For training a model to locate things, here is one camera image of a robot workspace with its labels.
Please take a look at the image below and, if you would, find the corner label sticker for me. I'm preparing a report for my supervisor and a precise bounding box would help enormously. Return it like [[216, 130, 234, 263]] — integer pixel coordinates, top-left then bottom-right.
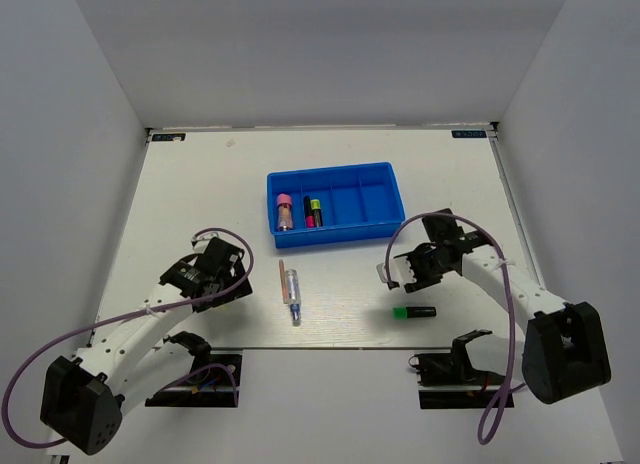
[[151, 133, 186, 142], [451, 129, 487, 139]]

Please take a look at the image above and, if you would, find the green cap black highlighter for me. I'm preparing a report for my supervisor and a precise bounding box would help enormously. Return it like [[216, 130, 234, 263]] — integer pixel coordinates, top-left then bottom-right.
[[393, 306, 437, 320]]

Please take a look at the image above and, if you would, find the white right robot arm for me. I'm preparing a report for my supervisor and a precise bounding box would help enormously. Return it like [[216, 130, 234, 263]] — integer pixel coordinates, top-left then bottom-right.
[[389, 209, 611, 404]]

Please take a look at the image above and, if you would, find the blue divided plastic bin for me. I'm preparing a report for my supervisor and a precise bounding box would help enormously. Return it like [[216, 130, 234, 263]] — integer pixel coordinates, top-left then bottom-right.
[[266, 162, 405, 249]]

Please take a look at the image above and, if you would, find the right corner label sticker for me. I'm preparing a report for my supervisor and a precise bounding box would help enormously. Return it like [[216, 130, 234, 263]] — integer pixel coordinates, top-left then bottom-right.
[[451, 129, 487, 139]]

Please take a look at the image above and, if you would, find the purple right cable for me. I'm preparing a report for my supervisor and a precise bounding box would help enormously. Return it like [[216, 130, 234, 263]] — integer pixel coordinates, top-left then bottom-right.
[[383, 212, 526, 445]]

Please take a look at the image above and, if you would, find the pink cap black highlighter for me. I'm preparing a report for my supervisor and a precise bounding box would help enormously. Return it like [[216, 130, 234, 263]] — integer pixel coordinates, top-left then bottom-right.
[[303, 195, 316, 228]]

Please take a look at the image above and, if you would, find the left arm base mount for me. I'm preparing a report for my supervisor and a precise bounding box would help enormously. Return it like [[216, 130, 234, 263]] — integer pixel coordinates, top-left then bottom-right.
[[144, 352, 243, 409]]

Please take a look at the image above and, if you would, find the crayon bottle pink cap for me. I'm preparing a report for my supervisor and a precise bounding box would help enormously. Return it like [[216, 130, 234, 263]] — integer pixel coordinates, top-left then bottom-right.
[[277, 193, 294, 232]]

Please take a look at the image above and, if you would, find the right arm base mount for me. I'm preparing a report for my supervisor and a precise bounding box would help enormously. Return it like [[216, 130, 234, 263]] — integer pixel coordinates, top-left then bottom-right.
[[408, 329, 509, 410]]

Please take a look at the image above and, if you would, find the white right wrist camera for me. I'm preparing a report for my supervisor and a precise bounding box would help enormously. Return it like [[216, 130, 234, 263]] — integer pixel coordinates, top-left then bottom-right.
[[376, 256, 415, 289]]

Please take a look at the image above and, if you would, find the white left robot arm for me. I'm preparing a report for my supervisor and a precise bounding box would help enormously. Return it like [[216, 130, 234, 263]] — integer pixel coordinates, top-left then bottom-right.
[[40, 234, 252, 455]]

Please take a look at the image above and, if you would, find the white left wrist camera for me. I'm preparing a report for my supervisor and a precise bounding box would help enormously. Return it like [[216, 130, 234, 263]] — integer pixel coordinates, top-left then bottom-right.
[[191, 232, 217, 253]]

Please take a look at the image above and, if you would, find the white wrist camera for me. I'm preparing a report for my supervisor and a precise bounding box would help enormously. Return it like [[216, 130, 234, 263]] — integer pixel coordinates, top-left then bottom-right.
[[376, 256, 415, 289], [191, 232, 217, 253]]

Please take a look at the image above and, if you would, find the left corner label sticker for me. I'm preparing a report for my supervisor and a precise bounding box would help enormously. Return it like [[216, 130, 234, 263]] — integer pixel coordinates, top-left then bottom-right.
[[151, 133, 186, 142]]

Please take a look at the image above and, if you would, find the yellow cap black highlighter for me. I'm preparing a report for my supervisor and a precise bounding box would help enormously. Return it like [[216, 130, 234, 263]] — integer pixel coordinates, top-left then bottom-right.
[[310, 199, 323, 228]]

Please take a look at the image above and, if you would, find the tan pencil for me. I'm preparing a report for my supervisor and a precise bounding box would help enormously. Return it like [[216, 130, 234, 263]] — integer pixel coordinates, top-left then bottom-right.
[[278, 259, 288, 304]]

